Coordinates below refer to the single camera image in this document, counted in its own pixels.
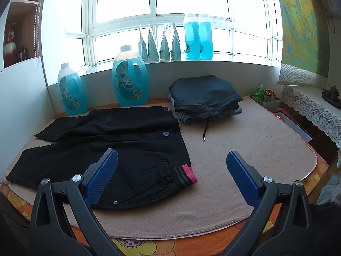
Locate small blue detergent jug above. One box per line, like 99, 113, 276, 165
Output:
57, 63, 88, 116

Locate landscape painting scroll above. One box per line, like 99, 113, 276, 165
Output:
279, 0, 329, 88

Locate folded dark navy pants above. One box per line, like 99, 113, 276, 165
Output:
169, 75, 243, 114

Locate red white ceramic jar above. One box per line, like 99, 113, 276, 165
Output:
3, 23, 17, 68

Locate tall blue bottle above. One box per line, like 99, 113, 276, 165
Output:
198, 13, 213, 60
183, 13, 201, 60

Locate black pants pink waistband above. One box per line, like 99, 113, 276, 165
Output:
6, 106, 197, 209

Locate right tall blue bottle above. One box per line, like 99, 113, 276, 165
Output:
198, 13, 213, 60

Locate refill pouch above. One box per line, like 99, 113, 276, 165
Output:
159, 24, 170, 61
148, 26, 159, 62
137, 27, 149, 63
170, 22, 181, 61

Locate wooden shelf cabinet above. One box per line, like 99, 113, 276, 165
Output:
4, 0, 41, 63

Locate white window frame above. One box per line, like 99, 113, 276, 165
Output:
65, 0, 283, 66

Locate orange floral bed sheet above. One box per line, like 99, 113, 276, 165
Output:
0, 95, 330, 256

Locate dark ornament on table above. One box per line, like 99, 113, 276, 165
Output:
322, 86, 341, 109

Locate white box with tins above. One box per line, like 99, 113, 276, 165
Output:
251, 84, 280, 112

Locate large blue detergent jug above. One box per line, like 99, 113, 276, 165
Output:
111, 45, 149, 107

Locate white lace tablecloth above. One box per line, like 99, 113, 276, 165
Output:
280, 85, 340, 148

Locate folded grey pants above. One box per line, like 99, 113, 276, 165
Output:
175, 98, 243, 125

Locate left tall blue bottle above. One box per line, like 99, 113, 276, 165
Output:
183, 13, 201, 60

